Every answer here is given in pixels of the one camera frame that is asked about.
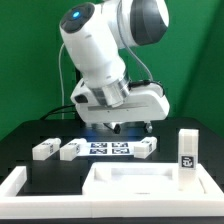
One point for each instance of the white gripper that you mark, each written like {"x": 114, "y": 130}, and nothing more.
{"x": 147, "y": 102}

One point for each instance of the white desk tabletop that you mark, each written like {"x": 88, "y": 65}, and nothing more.
{"x": 153, "y": 180}

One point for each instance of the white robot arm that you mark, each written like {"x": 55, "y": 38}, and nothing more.
{"x": 93, "y": 34}

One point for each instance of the fiducial marker sheet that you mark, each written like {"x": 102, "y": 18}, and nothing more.
{"x": 110, "y": 148}

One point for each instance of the white U-shaped fence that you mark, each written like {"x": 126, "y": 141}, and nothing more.
{"x": 14, "y": 206}

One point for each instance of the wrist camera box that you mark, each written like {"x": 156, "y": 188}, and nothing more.
{"x": 79, "y": 96}

